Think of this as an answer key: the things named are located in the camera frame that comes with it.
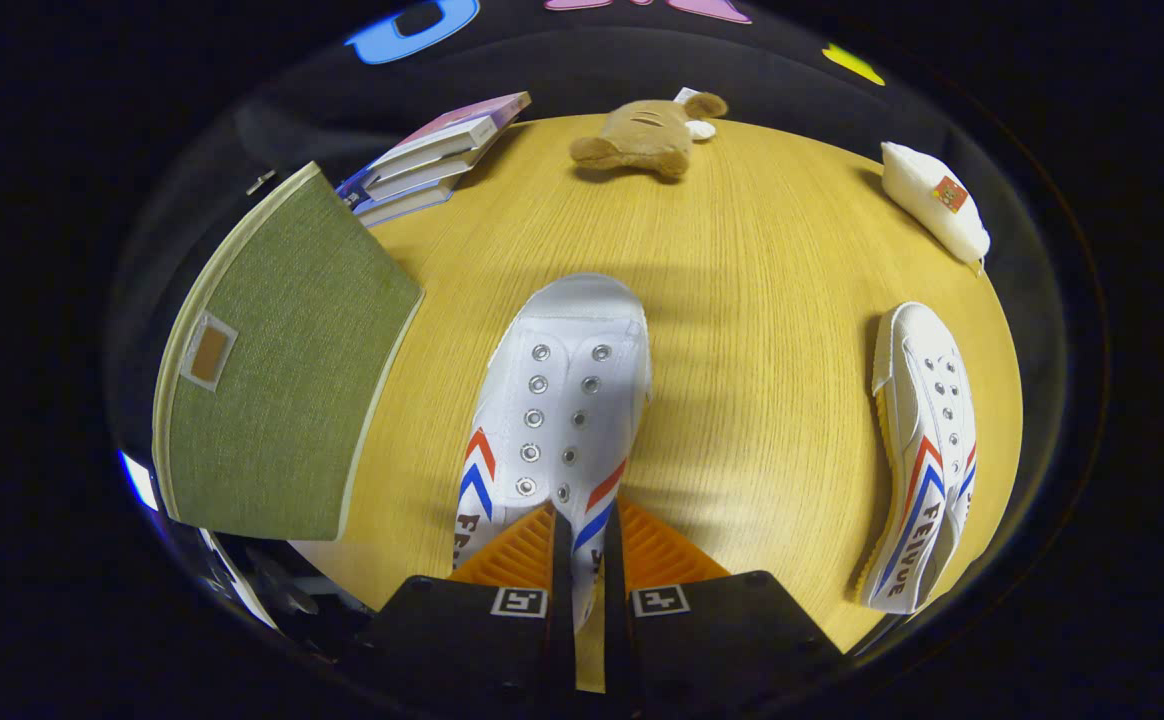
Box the grey book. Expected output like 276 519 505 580
357 150 483 201

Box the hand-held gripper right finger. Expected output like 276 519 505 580
600 498 845 706

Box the pink cover book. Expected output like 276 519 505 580
370 91 533 173

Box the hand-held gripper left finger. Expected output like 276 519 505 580
352 502 577 706

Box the green fabric storage box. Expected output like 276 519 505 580
152 160 426 543

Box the white striped canvas shoe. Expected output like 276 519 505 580
857 302 979 616
452 272 655 633

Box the lavender blue book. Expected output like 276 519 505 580
337 170 458 229

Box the brown plush toy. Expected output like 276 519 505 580
569 92 730 181

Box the white plush toy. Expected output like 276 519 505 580
880 141 992 276

